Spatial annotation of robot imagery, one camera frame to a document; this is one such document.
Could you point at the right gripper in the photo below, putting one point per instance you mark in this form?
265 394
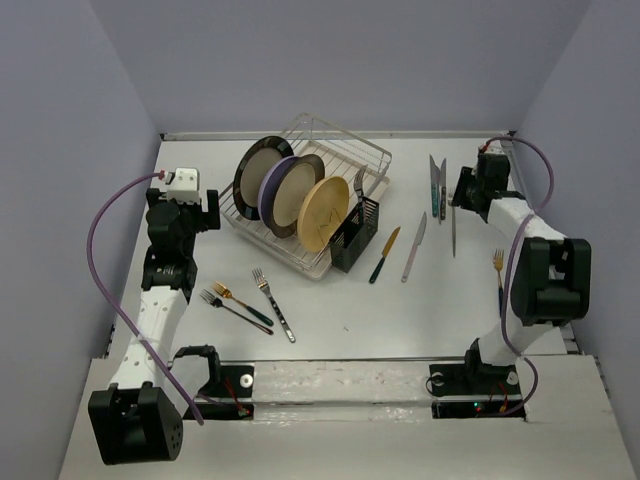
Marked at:
467 174

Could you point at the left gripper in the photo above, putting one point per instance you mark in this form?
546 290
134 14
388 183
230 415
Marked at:
205 220

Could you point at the silver fork teal handle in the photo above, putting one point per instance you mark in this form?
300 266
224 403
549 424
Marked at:
358 184

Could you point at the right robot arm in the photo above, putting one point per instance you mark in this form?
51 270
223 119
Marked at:
548 275

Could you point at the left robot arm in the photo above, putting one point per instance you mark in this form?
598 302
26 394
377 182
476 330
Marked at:
138 417

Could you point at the black rimmed plate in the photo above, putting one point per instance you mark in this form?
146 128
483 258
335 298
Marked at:
254 165

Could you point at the purple plate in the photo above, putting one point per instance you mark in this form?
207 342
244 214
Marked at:
269 186

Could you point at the grey brown plate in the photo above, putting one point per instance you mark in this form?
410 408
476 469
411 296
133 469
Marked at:
296 182

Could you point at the black utensil caddy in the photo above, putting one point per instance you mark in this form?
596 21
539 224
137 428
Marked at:
354 235

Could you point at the yellow plate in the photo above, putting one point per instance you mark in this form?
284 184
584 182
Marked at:
322 212

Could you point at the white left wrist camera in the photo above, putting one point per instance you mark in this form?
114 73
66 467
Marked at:
182 186

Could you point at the knife dark handle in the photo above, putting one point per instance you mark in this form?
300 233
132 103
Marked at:
442 191

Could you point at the knife teal handle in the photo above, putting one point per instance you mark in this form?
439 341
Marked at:
435 189

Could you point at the gold fork green handle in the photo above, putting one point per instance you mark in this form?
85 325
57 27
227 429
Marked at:
226 293

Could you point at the dark fork thin handle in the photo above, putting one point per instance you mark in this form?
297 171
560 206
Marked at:
216 302

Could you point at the gold knife green handle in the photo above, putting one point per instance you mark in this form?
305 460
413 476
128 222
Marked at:
384 254

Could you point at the silver fork perforated handle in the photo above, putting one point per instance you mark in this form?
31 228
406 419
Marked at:
264 287

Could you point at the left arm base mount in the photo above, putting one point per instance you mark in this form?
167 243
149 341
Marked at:
220 391

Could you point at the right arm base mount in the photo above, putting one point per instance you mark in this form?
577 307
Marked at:
471 389

